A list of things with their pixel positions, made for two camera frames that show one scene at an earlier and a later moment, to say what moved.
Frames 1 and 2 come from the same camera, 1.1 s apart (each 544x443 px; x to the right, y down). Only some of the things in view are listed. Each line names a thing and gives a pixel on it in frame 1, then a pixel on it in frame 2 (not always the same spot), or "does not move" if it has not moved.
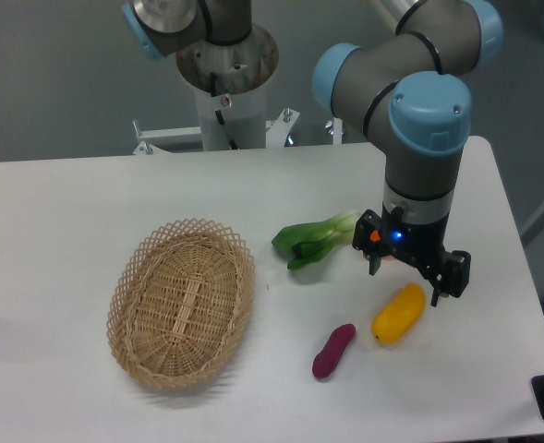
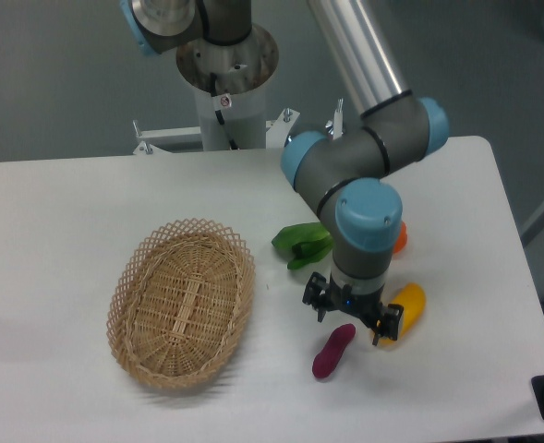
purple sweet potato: [338, 341] does not move
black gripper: [421, 244] to [382, 318]
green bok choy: [311, 241] does not move
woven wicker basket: [179, 301] does not move
